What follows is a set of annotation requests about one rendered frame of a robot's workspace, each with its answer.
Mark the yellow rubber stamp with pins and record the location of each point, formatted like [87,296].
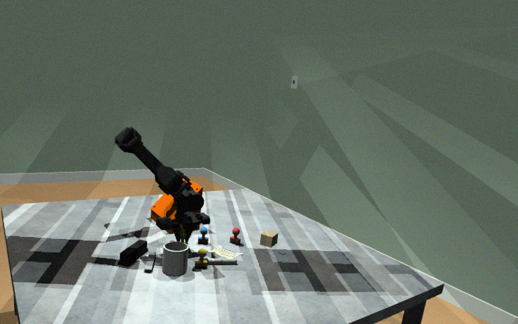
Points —
[201,264]

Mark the red stamp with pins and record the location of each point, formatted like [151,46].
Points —
[235,240]

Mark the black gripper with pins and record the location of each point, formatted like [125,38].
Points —
[165,223]

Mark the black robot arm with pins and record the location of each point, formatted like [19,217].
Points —
[169,180]

